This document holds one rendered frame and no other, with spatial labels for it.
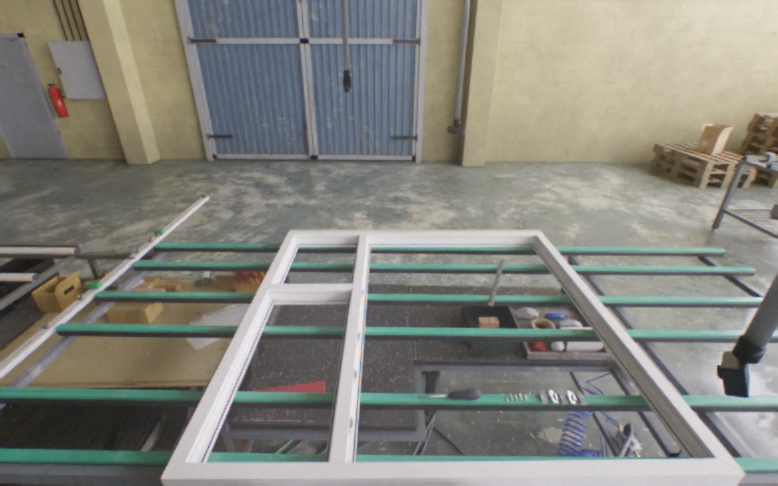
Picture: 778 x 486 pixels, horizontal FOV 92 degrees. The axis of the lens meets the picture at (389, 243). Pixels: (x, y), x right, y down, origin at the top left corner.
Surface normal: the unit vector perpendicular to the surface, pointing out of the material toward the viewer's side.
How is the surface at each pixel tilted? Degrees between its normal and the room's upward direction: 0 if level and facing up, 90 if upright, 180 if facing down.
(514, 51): 90
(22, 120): 90
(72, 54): 90
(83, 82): 90
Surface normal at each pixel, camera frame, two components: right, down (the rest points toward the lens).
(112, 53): -0.01, 0.45
